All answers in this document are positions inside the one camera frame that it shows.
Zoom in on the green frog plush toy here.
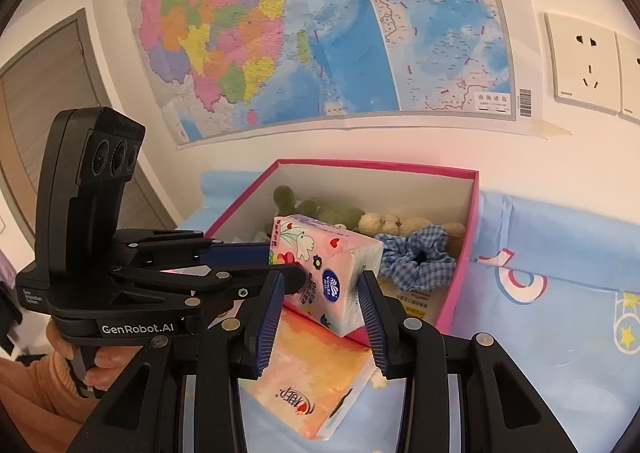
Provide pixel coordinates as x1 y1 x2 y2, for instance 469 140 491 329
272 184 364 231

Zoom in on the floral pink tissue pack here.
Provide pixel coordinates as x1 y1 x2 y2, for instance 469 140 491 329
269 214 383 337

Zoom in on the blue gingham scrunchie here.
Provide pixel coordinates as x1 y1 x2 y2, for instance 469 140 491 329
375 225 457 291

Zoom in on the beige teddy bear plush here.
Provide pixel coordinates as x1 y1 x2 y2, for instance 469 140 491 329
357 212 466 257

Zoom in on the white printed wipes pack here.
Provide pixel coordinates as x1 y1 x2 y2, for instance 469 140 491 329
378 279 460 334

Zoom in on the orange sleeve left forearm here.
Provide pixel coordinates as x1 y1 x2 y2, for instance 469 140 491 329
1 351 98 452

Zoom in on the person's left hand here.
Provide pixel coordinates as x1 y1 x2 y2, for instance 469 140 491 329
46 320 141 391

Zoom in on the large pastel tissue pack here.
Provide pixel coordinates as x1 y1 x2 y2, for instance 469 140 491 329
240 309 375 440

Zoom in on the blue cartoon bed sheet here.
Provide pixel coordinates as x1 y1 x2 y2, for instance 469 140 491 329
186 171 639 452

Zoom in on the pink cardboard box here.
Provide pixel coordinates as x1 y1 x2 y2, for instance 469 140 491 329
206 159 478 343

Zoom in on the grey wooden door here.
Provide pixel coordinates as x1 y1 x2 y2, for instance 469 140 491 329
1 10 176 237

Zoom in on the colourful wall map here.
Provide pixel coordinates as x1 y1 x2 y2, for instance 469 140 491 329
127 0 542 145

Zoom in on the white wall socket panel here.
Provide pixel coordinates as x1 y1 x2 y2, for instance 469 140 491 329
544 12 620 115

